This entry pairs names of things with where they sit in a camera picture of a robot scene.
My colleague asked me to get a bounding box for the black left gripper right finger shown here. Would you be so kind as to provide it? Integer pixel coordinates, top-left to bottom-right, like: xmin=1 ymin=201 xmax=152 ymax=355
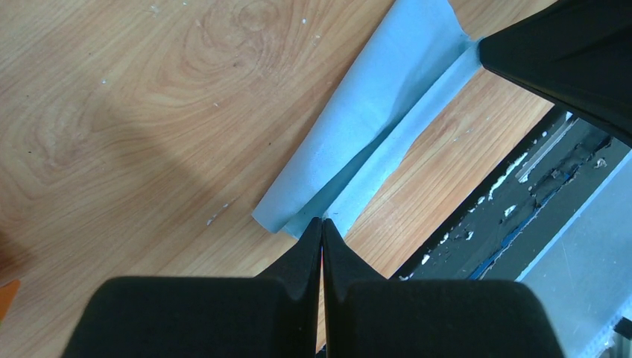
xmin=322 ymin=219 xmax=563 ymax=357

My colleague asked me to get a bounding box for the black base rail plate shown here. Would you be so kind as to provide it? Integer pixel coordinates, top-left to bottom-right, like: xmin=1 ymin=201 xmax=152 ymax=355
xmin=393 ymin=107 xmax=630 ymax=281

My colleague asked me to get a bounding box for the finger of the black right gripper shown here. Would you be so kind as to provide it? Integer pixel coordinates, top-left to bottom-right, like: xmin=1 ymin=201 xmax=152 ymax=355
xmin=478 ymin=1 xmax=631 ymax=145

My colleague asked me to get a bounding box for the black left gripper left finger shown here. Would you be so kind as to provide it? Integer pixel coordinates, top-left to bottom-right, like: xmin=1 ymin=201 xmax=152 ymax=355
xmin=63 ymin=218 xmax=323 ymax=357

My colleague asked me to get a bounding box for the blue cleaning cloth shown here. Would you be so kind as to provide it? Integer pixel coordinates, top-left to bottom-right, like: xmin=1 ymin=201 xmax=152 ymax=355
xmin=252 ymin=1 xmax=481 ymax=237

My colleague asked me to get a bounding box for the orange ring toy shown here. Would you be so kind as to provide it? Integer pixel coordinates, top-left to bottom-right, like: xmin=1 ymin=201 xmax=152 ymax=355
xmin=0 ymin=280 xmax=21 ymax=321

